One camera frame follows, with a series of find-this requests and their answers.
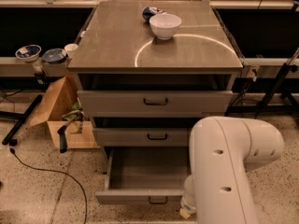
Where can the blue patterned bowl on cabinet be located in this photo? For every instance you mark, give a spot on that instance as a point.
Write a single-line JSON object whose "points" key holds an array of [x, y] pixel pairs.
{"points": [[149, 12]]}

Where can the dark blue plate bowl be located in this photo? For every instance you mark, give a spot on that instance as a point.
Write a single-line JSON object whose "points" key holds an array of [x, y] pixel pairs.
{"points": [[54, 56]]}

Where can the black pole on floor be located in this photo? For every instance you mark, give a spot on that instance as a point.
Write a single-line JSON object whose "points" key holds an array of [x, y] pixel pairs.
{"points": [[20, 119]]}

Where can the cardboard box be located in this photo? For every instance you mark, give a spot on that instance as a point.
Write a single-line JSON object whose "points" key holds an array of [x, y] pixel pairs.
{"points": [[58, 100]]}

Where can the grey drawer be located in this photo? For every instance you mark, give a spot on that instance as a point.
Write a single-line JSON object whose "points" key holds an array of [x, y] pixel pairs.
{"points": [[154, 104], [153, 175], [141, 137]]}

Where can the black handled tool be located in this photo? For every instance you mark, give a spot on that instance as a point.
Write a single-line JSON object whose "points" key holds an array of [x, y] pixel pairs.
{"points": [[62, 136]]}

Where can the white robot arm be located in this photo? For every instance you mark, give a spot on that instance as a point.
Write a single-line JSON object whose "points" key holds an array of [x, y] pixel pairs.
{"points": [[222, 150]]}

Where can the grey drawer cabinet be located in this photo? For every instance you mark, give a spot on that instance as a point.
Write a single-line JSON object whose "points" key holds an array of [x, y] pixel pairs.
{"points": [[119, 52]]}

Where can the black stand with cables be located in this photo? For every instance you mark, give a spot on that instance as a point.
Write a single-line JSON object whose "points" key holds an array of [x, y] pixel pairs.
{"points": [[263, 105]]}

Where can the white cup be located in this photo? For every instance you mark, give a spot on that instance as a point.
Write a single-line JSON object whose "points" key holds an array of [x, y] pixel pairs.
{"points": [[71, 49]]}

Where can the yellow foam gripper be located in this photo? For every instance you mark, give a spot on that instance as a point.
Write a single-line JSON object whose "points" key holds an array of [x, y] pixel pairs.
{"points": [[189, 203]]}

